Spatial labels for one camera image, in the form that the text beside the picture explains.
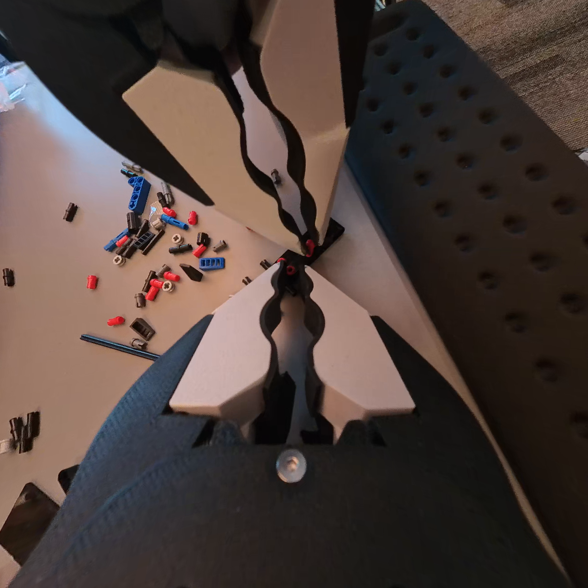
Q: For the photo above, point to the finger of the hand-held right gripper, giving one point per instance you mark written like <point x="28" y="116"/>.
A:
<point x="193" y="138"/>
<point x="312" y="69"/>

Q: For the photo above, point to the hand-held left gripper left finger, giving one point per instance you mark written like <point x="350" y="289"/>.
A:
<point x="220" y="367"/>

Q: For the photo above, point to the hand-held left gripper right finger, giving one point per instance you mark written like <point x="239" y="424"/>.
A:
<point x="363" y="367"/>

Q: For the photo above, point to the red connector pin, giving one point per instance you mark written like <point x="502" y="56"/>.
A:
<point x="92" y="281"/>
<point x="115" y="320"/>
<point x="310" y="246"/>

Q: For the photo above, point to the black beam assembly red pins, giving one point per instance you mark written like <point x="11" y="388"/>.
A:
<point x="333" y="234"/>

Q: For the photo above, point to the light grey desk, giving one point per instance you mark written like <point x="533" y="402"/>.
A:
<point x="55" y="367"/>

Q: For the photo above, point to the small grey pin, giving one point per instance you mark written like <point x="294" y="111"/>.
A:
<point x="138" y="343"/>

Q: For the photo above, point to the black grille slope brick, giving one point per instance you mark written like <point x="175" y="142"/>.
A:
<point x="142" y="328"/>

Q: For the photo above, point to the long black axle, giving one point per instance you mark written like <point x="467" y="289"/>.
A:
<point x="119" y="347"/>

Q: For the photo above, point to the pile of small toy bricks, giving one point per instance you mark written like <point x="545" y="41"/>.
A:
<point x="212" y="263"/>

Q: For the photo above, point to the dark dimpled panel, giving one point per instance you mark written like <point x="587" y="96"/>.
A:
<point x="459" y="183"/>

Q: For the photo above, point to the black short beam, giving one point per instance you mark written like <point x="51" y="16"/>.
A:
<point x="66" y="477"/>

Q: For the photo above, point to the black square tile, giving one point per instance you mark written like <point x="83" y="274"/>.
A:
<point x="25" y="519"/>

